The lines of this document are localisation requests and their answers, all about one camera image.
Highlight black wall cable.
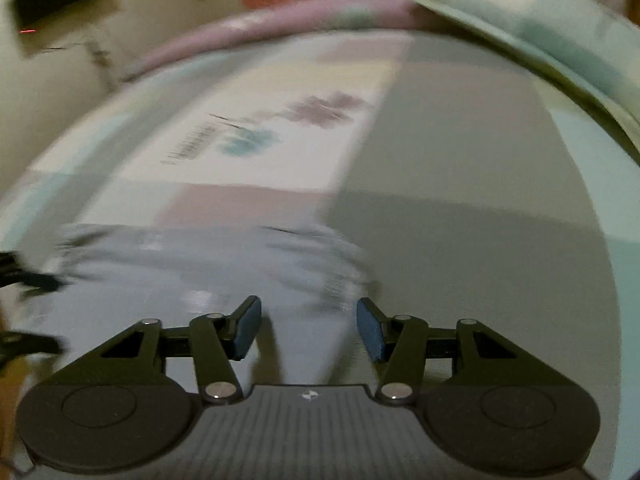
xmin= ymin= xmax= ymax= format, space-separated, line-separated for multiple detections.
xmin=42 ymin=40 xmax=128 ymax=86

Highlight grey striped pants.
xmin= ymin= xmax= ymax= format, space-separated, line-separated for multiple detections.
xmin=27 ymin=222 xmax=383 ymax=396

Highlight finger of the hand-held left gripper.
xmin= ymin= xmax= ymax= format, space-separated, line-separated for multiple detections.
xmin=0 ymin=330 xmax=66 ymax=362
xmin=0 ymin=251 xmax=68 ymax=293

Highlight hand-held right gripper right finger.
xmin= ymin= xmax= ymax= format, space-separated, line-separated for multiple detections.
xmin=356 ymin=297 xmax=521 ymax=405

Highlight purple floral quilt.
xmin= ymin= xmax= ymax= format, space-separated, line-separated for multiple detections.
xmin=122 ymin=0 xmax=441 ymax=83

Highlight checked pillow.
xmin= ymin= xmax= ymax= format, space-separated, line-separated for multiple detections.
xmin=402 ymin=0 xmax=640 ymax=133

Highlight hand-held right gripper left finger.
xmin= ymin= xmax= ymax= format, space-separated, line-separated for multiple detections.
xmin=100 ymin=295 xmax=263 ymax=405

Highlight patchwork floral bed sheet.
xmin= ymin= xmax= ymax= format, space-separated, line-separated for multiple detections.
xmin=0 ymin=30 xmax=640 ymax=480

